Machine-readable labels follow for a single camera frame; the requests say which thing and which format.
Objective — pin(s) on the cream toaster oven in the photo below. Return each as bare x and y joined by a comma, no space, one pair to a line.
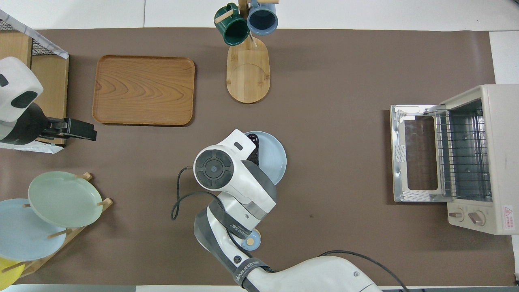
502,142

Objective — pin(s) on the wooden stepped shelf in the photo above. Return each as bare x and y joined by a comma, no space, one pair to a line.
48,89

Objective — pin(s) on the pale green racked plate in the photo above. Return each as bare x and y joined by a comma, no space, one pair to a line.
65,198

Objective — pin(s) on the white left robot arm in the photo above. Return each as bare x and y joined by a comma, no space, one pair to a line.
16,81

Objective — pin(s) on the plain white cloth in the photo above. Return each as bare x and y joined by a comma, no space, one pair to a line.
40,148

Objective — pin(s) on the brown table mat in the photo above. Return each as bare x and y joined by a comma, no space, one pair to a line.
324,61

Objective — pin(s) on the wooden mug tree stand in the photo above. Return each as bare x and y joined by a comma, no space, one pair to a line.
248,77

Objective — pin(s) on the blue mug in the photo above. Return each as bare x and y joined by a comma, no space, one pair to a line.
262,20

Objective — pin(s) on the beige oven knob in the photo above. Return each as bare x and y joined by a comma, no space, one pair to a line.
477,218
457,215

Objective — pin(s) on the dark green mug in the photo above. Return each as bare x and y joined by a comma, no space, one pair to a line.
235,30

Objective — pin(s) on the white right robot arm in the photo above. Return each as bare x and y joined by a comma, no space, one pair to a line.
243,182

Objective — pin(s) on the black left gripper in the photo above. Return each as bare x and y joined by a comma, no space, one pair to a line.
28,125

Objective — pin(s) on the wooden serving tray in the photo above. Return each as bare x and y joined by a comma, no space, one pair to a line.
144,90

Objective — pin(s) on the light blue racked plate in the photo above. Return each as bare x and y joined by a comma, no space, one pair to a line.
24,239

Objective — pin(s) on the wooden plate rack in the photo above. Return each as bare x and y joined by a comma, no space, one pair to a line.
77,235

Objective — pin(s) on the yellow plate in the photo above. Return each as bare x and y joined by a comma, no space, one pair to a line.
8,280

